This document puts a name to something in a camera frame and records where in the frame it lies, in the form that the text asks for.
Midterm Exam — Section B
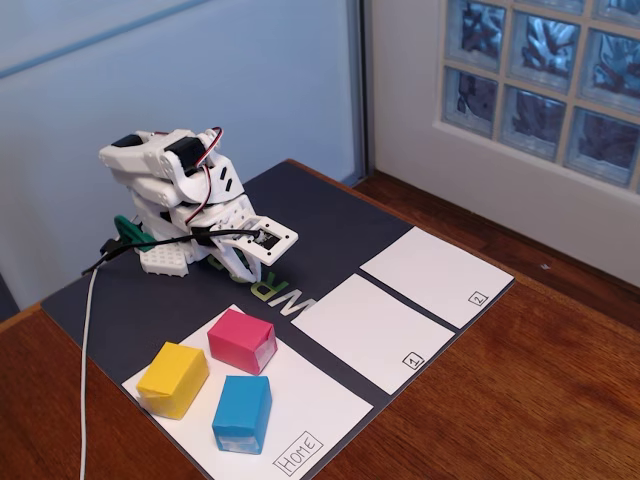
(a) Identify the yellow paper box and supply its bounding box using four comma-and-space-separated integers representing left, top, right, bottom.
135, 342, 210, 420

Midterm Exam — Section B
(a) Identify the white paper marked two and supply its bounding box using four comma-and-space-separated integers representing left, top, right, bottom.
358, 226, 516, 331

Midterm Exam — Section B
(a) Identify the grey metal door frame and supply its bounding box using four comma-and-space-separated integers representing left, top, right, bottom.
346, 0, 375, 185

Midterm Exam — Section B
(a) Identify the white cable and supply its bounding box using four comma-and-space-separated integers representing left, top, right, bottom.
77, 268, 101, 480

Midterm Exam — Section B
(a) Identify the red white black servo wire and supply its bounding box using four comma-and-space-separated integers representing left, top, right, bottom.
183, 127, 224, 230

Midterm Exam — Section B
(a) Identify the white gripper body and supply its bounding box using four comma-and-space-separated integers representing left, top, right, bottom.
185, 197, 259, 260

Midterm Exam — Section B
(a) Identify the white moving gripper finger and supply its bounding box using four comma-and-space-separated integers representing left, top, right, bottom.
240, 252, 262, 281

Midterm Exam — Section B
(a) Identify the green plastic clamp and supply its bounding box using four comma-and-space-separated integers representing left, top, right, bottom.
113, 214, 160, 253

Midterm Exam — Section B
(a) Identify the white fixed gripper finger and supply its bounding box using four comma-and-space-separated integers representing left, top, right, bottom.
209, 235, 254, 284

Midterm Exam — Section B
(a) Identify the dark grey work mat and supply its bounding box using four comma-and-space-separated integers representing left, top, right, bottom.
40, 158, 516, 480

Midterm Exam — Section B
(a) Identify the white paper marked one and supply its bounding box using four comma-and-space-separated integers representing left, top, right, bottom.
290, 273, 456, 396

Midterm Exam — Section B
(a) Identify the blue paper box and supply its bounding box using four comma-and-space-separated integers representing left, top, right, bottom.
211, 375, 274, 456

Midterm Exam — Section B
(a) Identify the white paper marked home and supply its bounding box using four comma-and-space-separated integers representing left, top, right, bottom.
121, 303, 375, 480

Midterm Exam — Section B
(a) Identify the glass block window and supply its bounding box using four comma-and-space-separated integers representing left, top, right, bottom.
433, 0, 640, 194

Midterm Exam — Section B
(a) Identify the black camera cable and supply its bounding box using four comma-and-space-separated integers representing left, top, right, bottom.
81, 227, 264, 276

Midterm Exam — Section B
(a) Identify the white five-joint robot arm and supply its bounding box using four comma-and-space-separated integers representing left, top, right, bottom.
98, 127, 247, 279

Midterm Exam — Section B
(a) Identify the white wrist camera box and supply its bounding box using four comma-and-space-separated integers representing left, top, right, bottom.
234, 216, 300, 265

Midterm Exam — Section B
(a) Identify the pink paper box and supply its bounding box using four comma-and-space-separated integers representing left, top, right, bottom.
206, 308, 279, 376

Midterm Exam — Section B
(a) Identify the frosted door panel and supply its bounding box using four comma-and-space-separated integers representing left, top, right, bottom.
0, 0, 359, 311

